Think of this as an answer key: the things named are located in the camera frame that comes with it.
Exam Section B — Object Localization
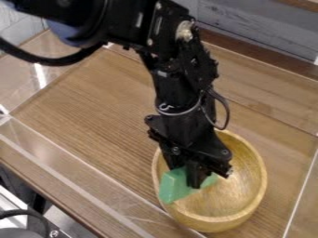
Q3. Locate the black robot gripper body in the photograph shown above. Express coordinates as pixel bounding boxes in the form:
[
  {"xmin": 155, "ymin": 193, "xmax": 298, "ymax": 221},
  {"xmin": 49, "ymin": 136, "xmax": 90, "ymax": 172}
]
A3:
[{"xmin": 145, "ymin": 111, "xmax": 233, "ymax": 178}]

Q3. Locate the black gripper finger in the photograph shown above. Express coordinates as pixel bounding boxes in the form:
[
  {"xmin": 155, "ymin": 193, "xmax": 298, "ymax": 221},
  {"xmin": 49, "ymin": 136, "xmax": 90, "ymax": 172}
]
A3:
[
  {"xmin": 161, "ymin": 142, "xmax": 186, "ymax": 170},
  {"xmin": 186, "ymin": 161, "xmax": 212, "ymax": 189}
]

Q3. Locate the green rectangular block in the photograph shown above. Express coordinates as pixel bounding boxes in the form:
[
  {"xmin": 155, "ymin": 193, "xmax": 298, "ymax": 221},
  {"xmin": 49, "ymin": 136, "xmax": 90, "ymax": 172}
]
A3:
[{"xmin": 159, "ymin": 167, "xmax": 220, "ymax": 205}]

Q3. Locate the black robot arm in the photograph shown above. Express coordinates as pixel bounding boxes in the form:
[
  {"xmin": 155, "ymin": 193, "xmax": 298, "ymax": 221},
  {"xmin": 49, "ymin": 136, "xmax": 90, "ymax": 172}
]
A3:
[{"xmin": 0, "ymin": 0, "xmax": 233, "ymax": 189}]

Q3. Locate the brown wooden bowl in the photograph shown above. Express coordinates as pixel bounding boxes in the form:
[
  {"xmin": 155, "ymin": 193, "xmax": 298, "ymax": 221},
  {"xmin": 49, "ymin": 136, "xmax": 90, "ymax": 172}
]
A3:
[{"xmin": 151, "ymin": 130, "xmax": 268, "ymax": 232}]

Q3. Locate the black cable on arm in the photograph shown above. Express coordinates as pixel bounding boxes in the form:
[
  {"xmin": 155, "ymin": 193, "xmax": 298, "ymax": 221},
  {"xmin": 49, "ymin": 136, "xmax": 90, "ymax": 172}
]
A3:
[{"xmin": 201, "ymin": 88, "xmax": 232, "ymax": 132}]

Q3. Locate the black metal table frame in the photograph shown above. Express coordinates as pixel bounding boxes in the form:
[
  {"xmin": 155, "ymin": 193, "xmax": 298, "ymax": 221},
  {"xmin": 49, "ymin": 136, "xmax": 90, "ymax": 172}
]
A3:
[{"xmin": 0, "ymin": 165, "xmax": 81, "ymax": 238}]

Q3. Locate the black floor cable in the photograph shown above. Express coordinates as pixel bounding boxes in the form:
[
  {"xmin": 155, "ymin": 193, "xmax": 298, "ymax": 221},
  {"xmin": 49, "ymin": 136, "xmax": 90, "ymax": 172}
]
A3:
[{"xmin": 0, "ymin": 209, "xmax": 54, "ymax": 238}]

